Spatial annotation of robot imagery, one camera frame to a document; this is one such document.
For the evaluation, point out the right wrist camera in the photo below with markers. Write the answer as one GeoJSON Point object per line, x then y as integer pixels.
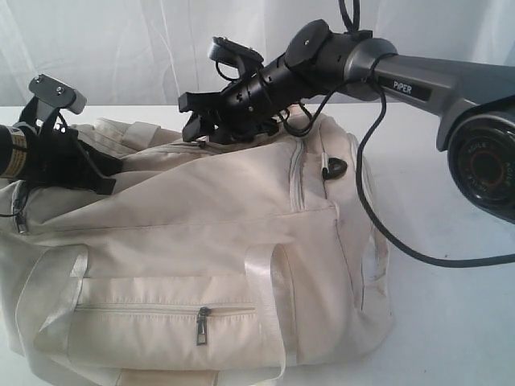
{"type": "Point", "coordinates": [244, 59]}

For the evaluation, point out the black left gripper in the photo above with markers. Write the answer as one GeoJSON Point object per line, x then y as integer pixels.
{"type": "Point", "coordinates": [61, 159]}

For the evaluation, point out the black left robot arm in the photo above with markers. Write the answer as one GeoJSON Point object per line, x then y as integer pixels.
{"type": "Point", "coordinates": [16, 144]}

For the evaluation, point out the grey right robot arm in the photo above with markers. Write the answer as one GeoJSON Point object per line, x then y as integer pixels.
{"type": "Point", "coordinates": [474, 102]}

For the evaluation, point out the dark front pocket zipper pull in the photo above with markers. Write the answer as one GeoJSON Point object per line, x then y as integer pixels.
{"type": "Point", "coordinates": [202, 325]}

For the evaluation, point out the cream duffel bag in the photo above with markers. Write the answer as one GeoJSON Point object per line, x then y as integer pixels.
{"type": "Point", "coordinates": [270, 235]}

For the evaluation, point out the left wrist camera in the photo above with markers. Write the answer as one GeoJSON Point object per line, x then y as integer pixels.
{"type": "Point", "coordinates": [56, 94]}

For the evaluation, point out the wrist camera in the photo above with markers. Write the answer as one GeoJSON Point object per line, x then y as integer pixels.
{"type": "Point", "coordinates": [56, 94]}
{"type": "Point", "coordinates": [244, 59]}

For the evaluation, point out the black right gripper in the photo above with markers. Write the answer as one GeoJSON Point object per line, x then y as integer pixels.
{"type": "Point", "coordinates": [242, 110]}

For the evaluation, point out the white backdrop curtain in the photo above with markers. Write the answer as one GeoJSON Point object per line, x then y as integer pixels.
{"type": "Point", "coordinates": [149, 52]}

